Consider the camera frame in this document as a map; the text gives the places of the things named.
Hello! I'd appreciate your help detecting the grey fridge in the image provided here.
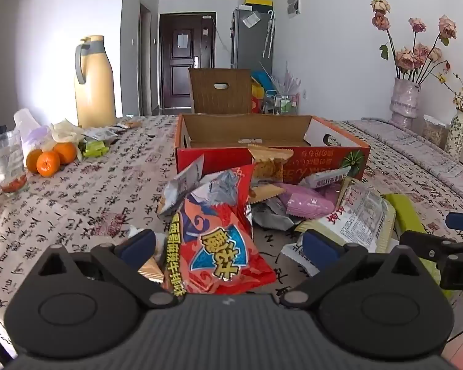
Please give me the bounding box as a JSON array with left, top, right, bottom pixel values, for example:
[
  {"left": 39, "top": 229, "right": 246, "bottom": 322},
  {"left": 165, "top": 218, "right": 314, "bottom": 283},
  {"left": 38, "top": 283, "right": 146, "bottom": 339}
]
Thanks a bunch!
[{"left": 231, "top": 8, "right": 274, "bottom": 71}]

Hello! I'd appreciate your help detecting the brown side door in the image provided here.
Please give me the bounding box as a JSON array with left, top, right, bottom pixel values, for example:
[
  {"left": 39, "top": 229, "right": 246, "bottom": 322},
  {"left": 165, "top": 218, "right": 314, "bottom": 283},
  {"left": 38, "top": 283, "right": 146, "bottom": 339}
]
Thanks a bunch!
[{"left": 140, "top": 3, "right": 153, "bottom": 116}]

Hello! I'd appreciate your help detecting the floral print vase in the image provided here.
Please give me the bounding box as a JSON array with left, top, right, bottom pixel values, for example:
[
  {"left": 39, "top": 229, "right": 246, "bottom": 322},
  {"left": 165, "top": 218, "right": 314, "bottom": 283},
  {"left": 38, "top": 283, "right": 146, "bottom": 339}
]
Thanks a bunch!
[{"left": 444, "top": 110, "right": 463, "bottom": 162}]

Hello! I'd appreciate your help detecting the orange triangular packet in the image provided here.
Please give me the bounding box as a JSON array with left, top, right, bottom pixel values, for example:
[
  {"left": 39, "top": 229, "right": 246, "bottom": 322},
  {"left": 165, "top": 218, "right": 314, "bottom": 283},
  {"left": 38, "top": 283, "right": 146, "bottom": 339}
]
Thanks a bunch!
[{"left": 138, "top": 257, "right": 165, "bottom": 283}]

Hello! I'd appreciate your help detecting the red cardboard box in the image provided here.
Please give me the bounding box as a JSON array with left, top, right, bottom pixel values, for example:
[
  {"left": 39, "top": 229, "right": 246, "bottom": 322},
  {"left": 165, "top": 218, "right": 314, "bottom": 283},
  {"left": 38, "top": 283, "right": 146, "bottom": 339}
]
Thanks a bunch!
[{"left": 173, "top": 113, "right": 371, "bottom": 186}]

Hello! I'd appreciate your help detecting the tan biscuit packet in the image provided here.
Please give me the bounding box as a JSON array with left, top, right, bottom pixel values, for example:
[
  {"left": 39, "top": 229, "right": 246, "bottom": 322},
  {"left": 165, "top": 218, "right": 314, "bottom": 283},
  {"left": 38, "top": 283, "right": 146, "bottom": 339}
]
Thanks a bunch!
[{"left": 248, "top": 144, "right": 294, "bottom": 186}]

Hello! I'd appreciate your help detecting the small green packet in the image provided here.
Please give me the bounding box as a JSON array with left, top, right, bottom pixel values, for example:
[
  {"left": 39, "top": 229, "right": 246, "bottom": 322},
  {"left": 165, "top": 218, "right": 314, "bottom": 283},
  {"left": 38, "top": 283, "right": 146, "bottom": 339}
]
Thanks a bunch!
[{"left": 83, "top": 140, "right": 109, "bottom": 158}]

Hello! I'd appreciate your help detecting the silver snack packet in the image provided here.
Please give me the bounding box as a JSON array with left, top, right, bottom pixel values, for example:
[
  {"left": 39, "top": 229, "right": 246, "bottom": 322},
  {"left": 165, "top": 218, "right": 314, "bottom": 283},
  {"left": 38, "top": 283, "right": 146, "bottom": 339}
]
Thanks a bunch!
[{"left": 157, "top": 154, "right": 205, "bottom": 216}]

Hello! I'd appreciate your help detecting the white barcode snack packet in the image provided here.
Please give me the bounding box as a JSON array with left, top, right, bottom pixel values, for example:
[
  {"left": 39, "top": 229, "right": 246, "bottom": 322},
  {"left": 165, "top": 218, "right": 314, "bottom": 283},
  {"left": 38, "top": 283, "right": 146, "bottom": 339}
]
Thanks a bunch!
[{"left": 298, "top": 167, "right": 352, "bottom": 189}]

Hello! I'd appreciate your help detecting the grey crumpled wrapper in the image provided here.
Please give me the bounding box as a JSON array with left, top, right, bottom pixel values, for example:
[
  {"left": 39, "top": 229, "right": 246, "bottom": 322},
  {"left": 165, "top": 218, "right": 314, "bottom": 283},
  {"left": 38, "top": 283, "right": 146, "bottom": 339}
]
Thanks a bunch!
[{"left": 252, "top": 202, "right": 298, "bottom": 229}]

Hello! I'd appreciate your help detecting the grey quilted cloth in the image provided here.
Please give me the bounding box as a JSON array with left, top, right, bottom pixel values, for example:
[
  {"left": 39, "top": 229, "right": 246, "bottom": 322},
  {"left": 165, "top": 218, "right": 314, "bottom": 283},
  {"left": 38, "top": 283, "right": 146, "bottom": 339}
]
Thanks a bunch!
[{"left": 341, "top": 117, "right": 463, "bottom": 216}]

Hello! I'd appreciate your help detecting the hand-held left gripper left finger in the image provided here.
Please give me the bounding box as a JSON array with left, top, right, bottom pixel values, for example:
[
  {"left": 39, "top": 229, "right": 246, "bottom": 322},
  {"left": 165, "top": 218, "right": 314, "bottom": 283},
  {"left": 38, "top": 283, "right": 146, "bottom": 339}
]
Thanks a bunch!
[{"left": 36, "top": 230, "right": 179, "bottom": 310}]

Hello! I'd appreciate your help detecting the clear labelled snack packet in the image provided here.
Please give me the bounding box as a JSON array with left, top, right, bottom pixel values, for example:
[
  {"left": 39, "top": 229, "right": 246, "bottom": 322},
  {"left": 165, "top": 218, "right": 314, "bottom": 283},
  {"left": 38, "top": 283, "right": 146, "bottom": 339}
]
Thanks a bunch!
[{"left": 293, "top": 177, "right": 397, "bottom": 255}]

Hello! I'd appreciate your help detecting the metal storage rack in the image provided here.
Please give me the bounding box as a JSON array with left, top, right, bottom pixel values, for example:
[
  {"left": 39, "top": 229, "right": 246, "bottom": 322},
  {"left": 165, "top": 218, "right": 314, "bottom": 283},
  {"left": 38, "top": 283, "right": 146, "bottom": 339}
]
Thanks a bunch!
[{"left": 261, "top": 90, "right": 299, "bottom": 115}]

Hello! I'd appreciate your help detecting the small tan wafer packet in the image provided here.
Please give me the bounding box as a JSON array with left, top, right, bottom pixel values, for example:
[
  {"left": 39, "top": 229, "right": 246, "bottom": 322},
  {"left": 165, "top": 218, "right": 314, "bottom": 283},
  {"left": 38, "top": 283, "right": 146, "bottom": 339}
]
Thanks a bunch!
[{"left": 249, "top": 183, "right": 286, "bottom": 204}]

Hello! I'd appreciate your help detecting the large red snack bag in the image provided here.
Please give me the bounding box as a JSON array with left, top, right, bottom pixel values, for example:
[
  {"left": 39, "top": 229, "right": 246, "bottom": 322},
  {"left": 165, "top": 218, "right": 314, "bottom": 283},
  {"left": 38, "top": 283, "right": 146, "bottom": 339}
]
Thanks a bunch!
[{"left": 162, "top": 164, "right": 277, "bottom": 297}]

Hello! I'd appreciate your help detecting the white folded umbrella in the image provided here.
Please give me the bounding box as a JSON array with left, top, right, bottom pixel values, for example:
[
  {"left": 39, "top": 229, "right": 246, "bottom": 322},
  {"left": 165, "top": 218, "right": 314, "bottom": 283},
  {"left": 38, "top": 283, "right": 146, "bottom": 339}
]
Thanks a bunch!
[{"left": 262, "top": 10, "right": 276, "bottom": 60}]

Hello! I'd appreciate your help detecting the purple plastic bag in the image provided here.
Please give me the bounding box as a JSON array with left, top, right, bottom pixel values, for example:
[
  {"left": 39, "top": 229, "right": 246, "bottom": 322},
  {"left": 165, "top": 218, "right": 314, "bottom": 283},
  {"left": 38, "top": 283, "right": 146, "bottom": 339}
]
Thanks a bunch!
[{"left": 21, "top": 125, "right": 56, "bottom": 155}]

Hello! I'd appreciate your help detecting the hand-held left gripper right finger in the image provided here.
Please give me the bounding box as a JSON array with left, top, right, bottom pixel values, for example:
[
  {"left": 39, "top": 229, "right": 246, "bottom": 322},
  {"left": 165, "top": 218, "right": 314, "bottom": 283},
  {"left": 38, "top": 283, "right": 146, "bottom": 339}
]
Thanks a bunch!
[{"left": 280, "top": 229, "right": 424, "bottom": 310}]

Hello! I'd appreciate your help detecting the white plastic bag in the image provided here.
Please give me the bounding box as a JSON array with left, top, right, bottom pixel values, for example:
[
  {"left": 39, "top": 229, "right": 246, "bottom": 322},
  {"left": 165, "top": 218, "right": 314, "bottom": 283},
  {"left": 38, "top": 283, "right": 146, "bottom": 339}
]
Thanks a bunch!
[{"left": 13, "top": 108, "right": 43, "bottom": 141}]

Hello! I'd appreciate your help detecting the purple feather grass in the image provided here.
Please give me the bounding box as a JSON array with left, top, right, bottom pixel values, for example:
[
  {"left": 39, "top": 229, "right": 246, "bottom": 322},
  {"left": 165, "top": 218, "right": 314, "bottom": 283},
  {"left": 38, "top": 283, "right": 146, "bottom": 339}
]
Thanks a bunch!
[{"left": 272, "top": 65, "right": 302, "bottom": 99}]

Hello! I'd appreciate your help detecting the dark brown entrance door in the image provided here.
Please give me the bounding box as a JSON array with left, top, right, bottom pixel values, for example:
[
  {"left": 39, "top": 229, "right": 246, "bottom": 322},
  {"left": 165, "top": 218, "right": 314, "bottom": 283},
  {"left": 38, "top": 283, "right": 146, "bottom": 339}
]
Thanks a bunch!
[{"left": 159, "top": 13, "right": 216, "bottom": 109}]

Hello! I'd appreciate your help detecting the yellow thermos jug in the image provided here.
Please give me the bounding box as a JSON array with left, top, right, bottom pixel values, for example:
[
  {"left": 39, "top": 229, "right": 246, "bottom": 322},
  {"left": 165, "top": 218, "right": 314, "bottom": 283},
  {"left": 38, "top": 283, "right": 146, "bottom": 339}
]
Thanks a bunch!
[{"left": 74, "top": 35, "right": 117, "bottom": 128}]

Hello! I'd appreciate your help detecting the wooden chair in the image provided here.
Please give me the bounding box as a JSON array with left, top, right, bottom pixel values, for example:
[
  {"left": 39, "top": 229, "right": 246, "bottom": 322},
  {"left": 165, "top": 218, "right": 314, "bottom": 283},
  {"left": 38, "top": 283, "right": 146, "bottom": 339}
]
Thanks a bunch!
[{"left": 188, "top": 68, "right": 254, "bottom": 115}]

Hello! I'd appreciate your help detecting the clear snack jar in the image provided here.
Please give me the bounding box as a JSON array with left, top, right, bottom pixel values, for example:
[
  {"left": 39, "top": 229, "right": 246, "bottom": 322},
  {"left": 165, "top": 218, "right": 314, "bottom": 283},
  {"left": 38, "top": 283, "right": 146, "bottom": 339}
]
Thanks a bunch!
[{"left": 422, "top": 114, "right": 449, "bottom": 148}]

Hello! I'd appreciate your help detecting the clear plastic cup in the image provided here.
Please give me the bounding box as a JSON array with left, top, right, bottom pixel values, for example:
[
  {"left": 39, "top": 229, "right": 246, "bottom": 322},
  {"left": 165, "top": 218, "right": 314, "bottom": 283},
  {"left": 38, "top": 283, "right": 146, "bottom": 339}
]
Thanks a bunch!
[{"left": 0, "top": 130, "right": 28, "bottom": 194}]

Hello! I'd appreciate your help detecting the pink ribbed vase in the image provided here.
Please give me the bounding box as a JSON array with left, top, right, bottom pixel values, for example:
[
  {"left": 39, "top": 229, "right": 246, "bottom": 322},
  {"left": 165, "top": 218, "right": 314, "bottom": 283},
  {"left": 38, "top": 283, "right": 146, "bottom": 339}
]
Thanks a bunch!
[{"left": 389, "top": 78, "right": 421, "bottom": 131}]

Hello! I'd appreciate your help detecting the pink snack packet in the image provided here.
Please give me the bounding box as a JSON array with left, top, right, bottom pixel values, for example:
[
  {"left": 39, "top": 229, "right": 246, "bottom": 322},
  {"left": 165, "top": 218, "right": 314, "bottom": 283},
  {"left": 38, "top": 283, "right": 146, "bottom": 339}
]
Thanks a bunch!
[{"left": 280, "top": 183, "right": 346, "bottom": 218}]

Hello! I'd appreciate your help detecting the dried pink rose bouquet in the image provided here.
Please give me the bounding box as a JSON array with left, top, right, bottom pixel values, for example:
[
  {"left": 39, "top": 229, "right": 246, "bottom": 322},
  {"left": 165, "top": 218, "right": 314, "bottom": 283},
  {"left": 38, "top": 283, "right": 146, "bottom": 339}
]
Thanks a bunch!
[{"left": 370, "top": 0, "right": 458, "bottom": 85}]

